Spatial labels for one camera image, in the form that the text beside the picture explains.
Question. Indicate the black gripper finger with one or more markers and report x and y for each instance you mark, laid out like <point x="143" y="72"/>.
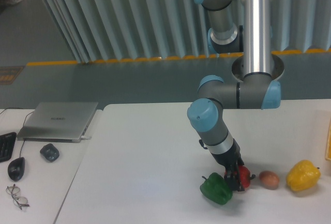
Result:
<point x="237" y="185"/>
<point x="231" y="178"/>

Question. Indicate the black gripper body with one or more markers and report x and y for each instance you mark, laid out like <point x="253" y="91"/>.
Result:
<point x="231" y="159"/>

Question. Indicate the red bell pepper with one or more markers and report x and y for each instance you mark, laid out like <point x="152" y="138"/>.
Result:
<point x="245" y="176"/>

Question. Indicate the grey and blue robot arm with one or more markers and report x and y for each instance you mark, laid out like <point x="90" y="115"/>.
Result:
<point x="242" y="25"/>

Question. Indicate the green bell pepper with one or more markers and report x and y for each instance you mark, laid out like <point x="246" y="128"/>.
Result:
<point x="216" y="189"/>

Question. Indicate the brown egg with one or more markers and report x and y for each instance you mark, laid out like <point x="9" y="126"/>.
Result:
<point x="269" y="179"/>

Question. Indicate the yellow bell pepper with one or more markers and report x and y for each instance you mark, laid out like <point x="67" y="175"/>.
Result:
<point x="302" y="176"/>

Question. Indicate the silver closed laptop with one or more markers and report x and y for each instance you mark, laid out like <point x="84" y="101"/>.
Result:
<point x="58" y="122"/>

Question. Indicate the dark grey small case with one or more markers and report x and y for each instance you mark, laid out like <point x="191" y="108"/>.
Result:
<point x="50" y="152"/>

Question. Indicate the white folding partition screen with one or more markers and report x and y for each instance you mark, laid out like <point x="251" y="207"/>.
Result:
<point x="134" y="29"/>

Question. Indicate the black computer mouse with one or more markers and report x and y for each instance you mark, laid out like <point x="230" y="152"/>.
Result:
<point x="16" y="169"/>

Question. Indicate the black keyboard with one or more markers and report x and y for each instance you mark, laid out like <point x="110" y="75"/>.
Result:
<point x="7" y="142"/>

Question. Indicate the thin frame eyeglasses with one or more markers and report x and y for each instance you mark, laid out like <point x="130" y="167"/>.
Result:
<point x="18" y="200"/>

